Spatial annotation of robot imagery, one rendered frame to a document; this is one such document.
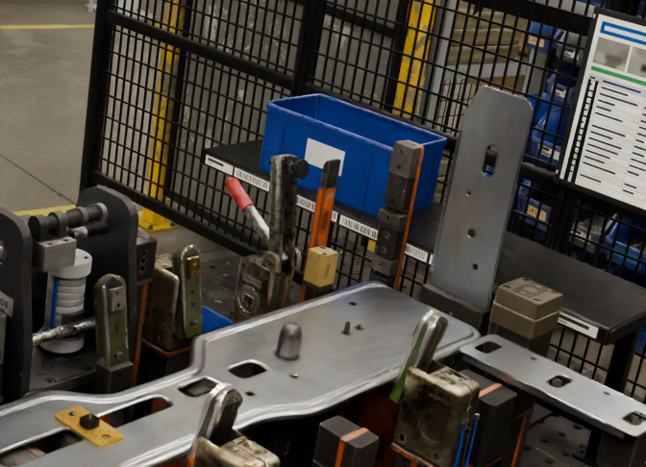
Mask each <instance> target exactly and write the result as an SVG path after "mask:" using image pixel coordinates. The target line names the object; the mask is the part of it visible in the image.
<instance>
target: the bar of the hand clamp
mask: <svg viewBox="0 0 646 467"><path fill-rule="evenodd" d="M268 164H269V166H271V177H270V210H269V242H268V252H270V251H271V252H274V253H276V254H277V255H278V256H279V258H280V269H279V272H277V273H276V274H282V268H284V269H287V270H294V260H295V232H296V205H297V179H299V180H303V179H305V178H306V177H307V176H308V174H309V171H310V167H309V163H308V162H307V161H306V160H298V156H293V155H292V154H282V155H278V156H273V157H271V160H270V161H269V163H268ZM283 249H284V251H285V252H286V254H287V255H288V261H287V262H286V263H285V264H282V257H283Z"/></svg>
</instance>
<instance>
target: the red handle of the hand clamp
mask: <svg viewBox="0 0 646 467"><path fill-rule="evenodd" d="M225 187H226V188H227V190H228V191H229V193H230V194H231V196H232V197H233V199H234V200H235V202H236V204H237V206H238V207H239V209H240V210H241V212H244V214H245V215H246V217H247V219H248V220H249V222H250V223H251V225H252V226H253V228H254V229H255V231H256V232H257V234H258V235H259V237H260V238H261V240H262V242H263V243H264V245H265V246H266V248H267V249H268V242H269V228H268V227H267V225H266V224H265V222H264V221H263V219H262V218H261V216H260V214H259V213H258V211H257V210H256V208H255V207H254V203H253V202H252V200H251V199H250V197H249V196H248V194H247V193H246V191H245V190H244V188H243V187H242V185H241V184H240V182H239V181H238V179H237V178H232V177H231V178H229V179H227V180H226V183H225ZM287 261H288V255H287V254H286V252H285V251H284V249H283V257H282V264H285V263H286V262H287Z"/></svg>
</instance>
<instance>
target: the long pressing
mask: <svg viewBox="0 0 646 467"><path fill-rule="evenodd" d="M351 303H354V304H356V305H355V306H354V305H351ZM433 309H435V308H433V307H430V306H428V305H426V304H424V303H421V302H419V301H417V300H415V299H413V298H412V297H410V296H408V295H406V294H403V293H401V292H399V291H397V290H395V289H393V288H390V287H388V286H387V285H385V284H384V283H381V282H377V281H367V282H363V283H358V284H355V285H351V286H348V287H345V288H342V289H339V290H337V291H334V292H331V293H328V294H325V295H322V296H319V297H315V298H312V299H309V300H307V301H304V302H301V303H298V304H295V305H292V306H289V307H284V308H280V309H277V310H274V311H271V312H268V313H265V314H263V315H260V316H257V317H254V318H251V319H248V320H244V321H241V322H238V323H235V324H233V325H230V326H227V327H224V328H221V329H218V330H215V331H212V332H206V333H203V334H201V335H199V336H197V337H195V338H194V339H193V340H192V342H191V347H190V357H189V366H188V367H187V368H186V369H184V370H182V371H179V372H176V373H173V374H170V375H167V376H164V377H162V378H159V379H156V380H153V381H149V382H146V383H144V384H141V385H138V386H135V387H132V388H129V389H126V390H123V391H121V392H117V393H112V394H89V393H80V392H71V391H62V390H51V391H44V392H40V393H37V394H34V395H31V396H28V397H25V398H22V399H19V400H16V401H13V402H10V403H7V404H4V405H1V406H0V454H3V453H5V452H8V451H11V450H14V449H16V448H19V447H22V446H24V445H27V444H30V443H33V442H35V441H38V440H40V439H43V438H45V437H48V436H51V435H54V434H56V433H59V432H62V431H72V432H74V433H75V434H76V435H78V436H79V437H81V438H82V440H81V441H79V442H77V443H74V444H71V445H69V446H66V447H63V448H61V449H58V450H56V451H54V452H51V453H48V454H46V455H41V456H39V457H36V458H33V459H31V460H28V461H25V462H23V463H20V464H17V465H15V466H5V465H3V464H1V463H0V467H161V466H163V465H165V464H167V463H170V462H172V461H174V460H177V459H179V458H181V457H184V456H186V455H189V448H190V445H191V442H192V439H193V436H194V433H195V431H196V428H197V426H198V423H199V420H200V417H201V414H202V413H201V412H202V410H203V407H204V404H205V401H206V400H207V398H208V396H209V394H210V393H211V392H210V393H207V394H204V395H202V396H199V397H189V396H187V395H185V394H184V393H182V392H181V391H179V389H181V388H183V387H186V386H189V385H191V384H194V383H197V382H199V381H212V382H214V383H215V384H217V385H219V384H220V383H222V382H228V383H229V384H230V385H232V386H233V387H234V388H235V389H236V390H237V391H238V392H239V393H240V394H241V396H242V398H243V402H242V404H241V406H240V407H239V409H238V410H237V412H238V415H237V417H236V421H235V424H234V427H233V429H234V430H237V431H238V432H243V431H246V430H249V429H251V428H253V427H255V426H258V425H260V424H263V423H267V422H273V421H283V420H292V419H302V418H310V417H313V416H317V415H319V414H322V413H324V412H326V411H328V410H331V409H333V408H335V407H338V406H341V405H343V404H346V403H348V402H350V401H353V400H355V399H357V398H358V397H361V396H363V395H365V394H368V393H370V392H372V391H374V390H377V389H379V388H381V387H384V386H386V385H388V384H390V383H393V382H394V381H395V379H396V377H397V374H398V372H399V370H400V367H401V365H402V363H403V360H404V358H405V356H406V354H407V351H408V349H409V347H410V344H411V342H412V339H413V337H412V334H413V332H414V330H415V327H416V326H417V324H418V323H419V321H420V320H421V319H422V318H423V317H424V316H425V315H426V314H427V313H428V312H429V311H431V310H433ZM435 310H436V311H437V312H439V313H440V314H441V315H443V316H444V317H445V318H446V319H447V320H448V326H447V328H446V330H445V333H444V334H443V336H442V338H441V341H440V342H439V344H438V345H437V348H436V352H435V355H434V358H433V360H435V361H437V362H440V361H442V360H445V359H447V358H449V357H451V356H455V355H457V354H460V353H461V352H460V351H459V347H460V346H462V345H465V344H467V343H469V342H472V341H474V340H476V339H479V338H481V334H480V333H479V332H478V331H477V330H476V329H475V328H473V327H472V326H470V325H468V324H466V323H464V322H462V321H460V320H458V319H456V318H454V317H452V316H450V315H448V314H446V313H444V312H442V311H439V310H437V309H435ZM291 321H294V322H295V323H297V324H299V326H300V327H301V330H302V343H301V348H300V354H299V358H297V359H295V360H286V359H282V358H280V357H278V356H277V355H276V351H277V344H278V338H279V333H280V330H281V328H282V326H283V325H284V324H285V323H286V322H291ZM346 322H350V331H349V333H350V334H344V333H343V332H344V327H345V323H346ZM358 324H362V328H363V330H357V329H356V326H357V325H358ZM249 363H254V364H257V365H259V366H260V367H262V368H263V369H265V370H266V371H265V372H262V373H260V374H257V375H255V376H253V377H250V378H247V379H243V378H239V377H237V376H236V375H234V374H232V373H231V372H230V371H231V370H233V369H236V368H238V367H241V366H243V365H246V364H249ZM292 375H294V376H297V377H298V378H293V377H292ZM248 392H250V393H253V394H254V395H252V396H250V395H247V394H246V393H248ZM151 399H162V400H163V401H165V402H167V403H168V404H170V405H171V407H169V408H166V409H164V410H161V411H158V412H156V413H153V414H150V415H148V416H145V417H143V418H140V419H137V420H135V421H133V422H130V423H128V424H125V425H122V426H120V427H117V428H115V429H116V430H118V431H119V432H121V433H122V434H123V435H124V438H123V439H122V440H120V441H117V442H115V443H112V444H110V445H108V446H106V447H103V448H99V447H96V446H95V445H93V444H92V443H90V442H89V441H88V440H86V439H85V438H83V436H81V435H80V434H78V433H77V432H75V431H74V430H72V429H71V428H69V427H68V426H66V425H65V424H63V423H62V422H60V421H59V420H57V419H56V418H55V414H56V413H57V412H60V411H63V410H66V409H68V408H71V407H73V406H81V407H83V408H84V409H86V410H87V411H89V412H90V413H92V414H93V415H95V416H96V417H98V418H101V417H104V416H107V415H109V414H112V413H115V412H117V411H119V410H122V409H125V408H128V407H130V406H135V405H138V404H140V403H143V402H146V401H149V400H151Z"/></svg>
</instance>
